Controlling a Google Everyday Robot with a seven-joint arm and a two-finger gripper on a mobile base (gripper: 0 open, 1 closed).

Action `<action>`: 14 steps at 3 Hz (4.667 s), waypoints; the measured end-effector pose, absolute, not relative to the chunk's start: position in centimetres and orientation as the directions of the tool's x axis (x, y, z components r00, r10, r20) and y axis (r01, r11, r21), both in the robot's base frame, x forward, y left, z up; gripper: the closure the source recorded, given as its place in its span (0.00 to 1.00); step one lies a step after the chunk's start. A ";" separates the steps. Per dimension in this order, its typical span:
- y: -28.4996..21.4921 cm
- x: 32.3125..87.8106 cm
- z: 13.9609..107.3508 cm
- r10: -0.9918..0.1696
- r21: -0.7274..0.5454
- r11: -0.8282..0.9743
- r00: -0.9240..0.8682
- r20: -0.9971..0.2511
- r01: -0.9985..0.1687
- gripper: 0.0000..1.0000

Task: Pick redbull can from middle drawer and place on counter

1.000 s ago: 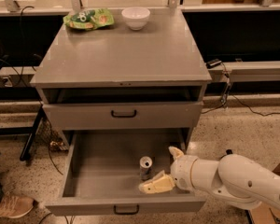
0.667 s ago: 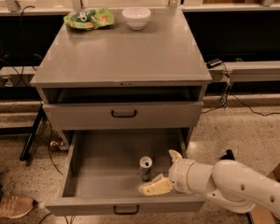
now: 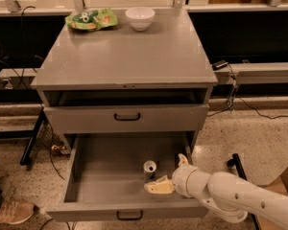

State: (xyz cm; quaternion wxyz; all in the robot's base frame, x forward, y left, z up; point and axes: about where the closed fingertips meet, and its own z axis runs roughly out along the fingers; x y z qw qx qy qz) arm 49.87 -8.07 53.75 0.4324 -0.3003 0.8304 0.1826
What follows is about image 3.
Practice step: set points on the tan sneaker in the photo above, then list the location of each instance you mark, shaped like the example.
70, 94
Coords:
15, 212

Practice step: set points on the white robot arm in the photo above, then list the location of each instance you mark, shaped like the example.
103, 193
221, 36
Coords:
228, 196

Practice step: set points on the open grey lower drawer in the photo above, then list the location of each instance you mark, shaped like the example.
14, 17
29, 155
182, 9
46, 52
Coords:
105, 178

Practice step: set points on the green chip bag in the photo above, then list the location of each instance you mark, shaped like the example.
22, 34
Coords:
94, 20

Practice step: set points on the black power adapter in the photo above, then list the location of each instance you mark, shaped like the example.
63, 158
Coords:
219, 65

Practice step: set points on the silver redbull can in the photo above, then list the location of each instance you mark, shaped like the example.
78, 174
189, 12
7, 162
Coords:
149, 169

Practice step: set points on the grey drawer cabinet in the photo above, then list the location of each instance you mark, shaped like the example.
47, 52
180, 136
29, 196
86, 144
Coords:
166, 64

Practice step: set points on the black table leg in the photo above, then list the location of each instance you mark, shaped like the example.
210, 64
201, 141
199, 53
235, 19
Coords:
25, 159

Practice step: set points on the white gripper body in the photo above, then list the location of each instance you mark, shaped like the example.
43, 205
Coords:
182, 180

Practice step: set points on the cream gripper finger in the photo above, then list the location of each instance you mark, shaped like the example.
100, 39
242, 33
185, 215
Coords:
183, 160
162, 186

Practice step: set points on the black metal stand bar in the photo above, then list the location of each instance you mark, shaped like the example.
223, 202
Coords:
235, 161

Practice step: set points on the white bowl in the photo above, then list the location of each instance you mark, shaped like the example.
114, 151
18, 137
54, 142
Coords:
140, 18

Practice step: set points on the cardboard box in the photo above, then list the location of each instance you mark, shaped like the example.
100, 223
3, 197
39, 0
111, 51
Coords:
280, 185

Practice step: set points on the closed grey upper drawer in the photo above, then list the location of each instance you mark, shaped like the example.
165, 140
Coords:
127, 118

